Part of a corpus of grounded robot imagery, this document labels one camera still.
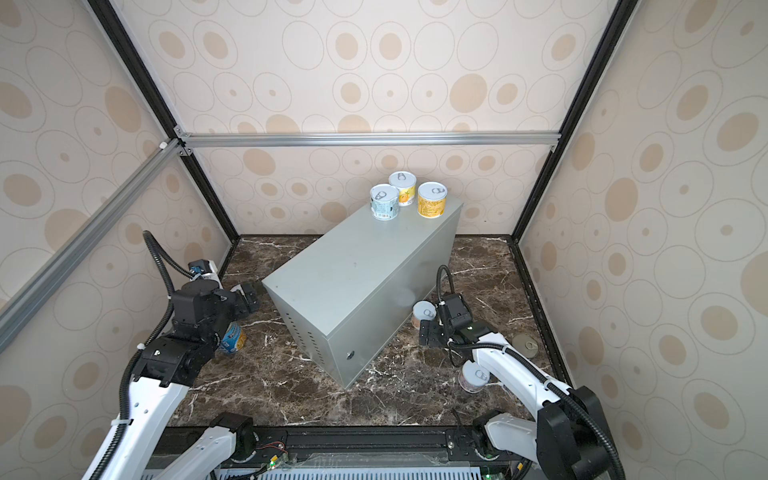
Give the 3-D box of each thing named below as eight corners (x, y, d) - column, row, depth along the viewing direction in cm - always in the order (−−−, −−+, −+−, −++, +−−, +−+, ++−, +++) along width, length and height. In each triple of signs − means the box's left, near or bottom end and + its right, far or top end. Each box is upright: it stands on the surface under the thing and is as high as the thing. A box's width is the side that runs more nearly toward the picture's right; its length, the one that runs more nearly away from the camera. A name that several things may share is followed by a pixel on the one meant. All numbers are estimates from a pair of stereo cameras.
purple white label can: (454, 384, 86) (458, 376, 81) (461, 367, 89) (465, 358, 84) (478, 397, 83) (484, 390, 78) (485, 380, 86) (491, 372, 81)
